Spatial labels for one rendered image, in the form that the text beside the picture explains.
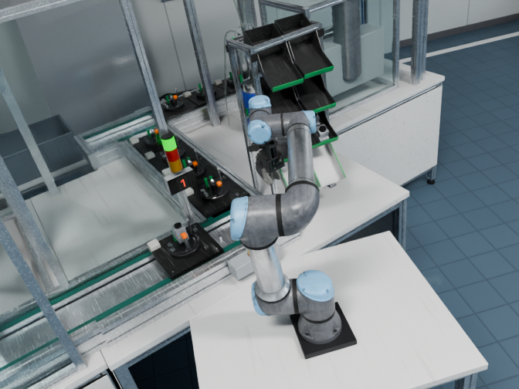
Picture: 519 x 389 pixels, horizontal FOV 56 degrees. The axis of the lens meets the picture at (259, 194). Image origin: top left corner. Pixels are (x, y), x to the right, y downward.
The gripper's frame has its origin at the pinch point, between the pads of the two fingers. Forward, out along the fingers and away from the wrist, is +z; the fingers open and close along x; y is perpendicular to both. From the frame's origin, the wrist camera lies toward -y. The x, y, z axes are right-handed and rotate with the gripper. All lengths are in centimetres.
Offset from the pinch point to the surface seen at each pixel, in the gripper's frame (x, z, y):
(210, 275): -32.2, 30.3, -2.0
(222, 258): -24.4, 27.9, -4.6
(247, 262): -18.3, 27.2, 4.8
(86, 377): -88, 38, 4
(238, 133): 43, 37, -108
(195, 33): 37, -23, -127
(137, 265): -53, 30, -29
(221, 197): -5.4, 24.8, -38.5
